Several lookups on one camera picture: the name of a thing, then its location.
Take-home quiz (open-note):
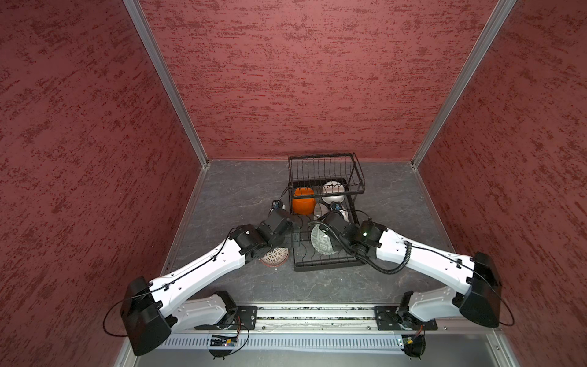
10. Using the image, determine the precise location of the green patterned bowl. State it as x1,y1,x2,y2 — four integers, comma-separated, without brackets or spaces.
310,232,340,255

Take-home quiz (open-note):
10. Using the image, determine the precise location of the orange bowl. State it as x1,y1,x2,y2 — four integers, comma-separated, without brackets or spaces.
292,187,316,216

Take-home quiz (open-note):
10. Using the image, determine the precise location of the white bowl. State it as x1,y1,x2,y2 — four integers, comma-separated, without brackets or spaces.
322,180,346,205

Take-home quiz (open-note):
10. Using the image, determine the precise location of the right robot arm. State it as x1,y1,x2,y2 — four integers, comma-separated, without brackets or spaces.
308,212,502,330

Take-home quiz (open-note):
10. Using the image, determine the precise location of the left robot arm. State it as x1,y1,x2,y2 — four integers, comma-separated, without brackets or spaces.
120,209,298,356

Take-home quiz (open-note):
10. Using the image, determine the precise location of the left aluminium corner profile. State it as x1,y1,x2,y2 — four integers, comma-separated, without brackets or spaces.
123,0,209,169

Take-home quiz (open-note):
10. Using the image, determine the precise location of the aluminium corner profile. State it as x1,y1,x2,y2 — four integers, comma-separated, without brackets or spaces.
411,0,517,171
123,0,209,169

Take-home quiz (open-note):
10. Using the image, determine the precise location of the right aluminium corner profile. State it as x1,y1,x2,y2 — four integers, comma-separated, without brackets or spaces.
411,0,517,171

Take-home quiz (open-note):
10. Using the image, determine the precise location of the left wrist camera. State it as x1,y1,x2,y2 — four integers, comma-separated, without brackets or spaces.
270,200,286,212

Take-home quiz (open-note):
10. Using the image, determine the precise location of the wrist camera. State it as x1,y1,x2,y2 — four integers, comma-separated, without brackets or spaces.
270,200,286,212
330,202,346,216

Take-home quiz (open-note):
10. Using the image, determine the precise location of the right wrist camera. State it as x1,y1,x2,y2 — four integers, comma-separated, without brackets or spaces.
330,202,346,216

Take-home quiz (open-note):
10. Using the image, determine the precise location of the black wire dish rack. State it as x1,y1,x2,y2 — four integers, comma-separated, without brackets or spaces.
287,153,365,272

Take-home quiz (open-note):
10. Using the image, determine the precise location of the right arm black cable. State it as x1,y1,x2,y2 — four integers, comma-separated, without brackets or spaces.
306,219,414,276

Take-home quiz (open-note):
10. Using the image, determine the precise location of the aluminium mounting rail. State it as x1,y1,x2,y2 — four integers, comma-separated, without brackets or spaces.
132,302,501,333

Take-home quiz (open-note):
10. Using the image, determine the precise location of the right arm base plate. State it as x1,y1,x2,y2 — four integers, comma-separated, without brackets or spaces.
374,306,438,331

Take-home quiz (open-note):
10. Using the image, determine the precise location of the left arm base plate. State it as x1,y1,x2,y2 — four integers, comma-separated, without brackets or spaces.
194,306,258,331

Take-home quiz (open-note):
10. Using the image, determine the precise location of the perforated cable duct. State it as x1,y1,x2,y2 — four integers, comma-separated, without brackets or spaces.
159,333,404,353

